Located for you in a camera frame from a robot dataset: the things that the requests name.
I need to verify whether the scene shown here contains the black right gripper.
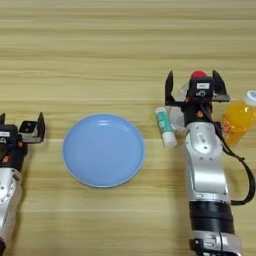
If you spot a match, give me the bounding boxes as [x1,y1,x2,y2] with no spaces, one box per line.
[164,69,232,128]

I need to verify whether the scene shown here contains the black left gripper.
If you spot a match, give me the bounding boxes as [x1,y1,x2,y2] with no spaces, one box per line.
[0,111,47,173]

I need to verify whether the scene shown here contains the orange juice bottle white cap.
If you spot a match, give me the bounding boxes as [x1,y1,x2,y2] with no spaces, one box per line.
[221,89,256,147]

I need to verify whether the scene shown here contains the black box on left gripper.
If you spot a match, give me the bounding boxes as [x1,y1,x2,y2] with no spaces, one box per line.
[0,124,20,149]

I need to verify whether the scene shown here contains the green and white glue stick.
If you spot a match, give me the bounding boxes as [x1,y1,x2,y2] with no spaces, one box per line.
[154,106,179,149]

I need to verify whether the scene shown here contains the blue round plate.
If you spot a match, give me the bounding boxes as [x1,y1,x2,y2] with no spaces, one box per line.
[62,113,147,189]

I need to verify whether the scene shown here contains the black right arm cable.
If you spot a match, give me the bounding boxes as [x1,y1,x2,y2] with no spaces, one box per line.
[199,103,256,207]

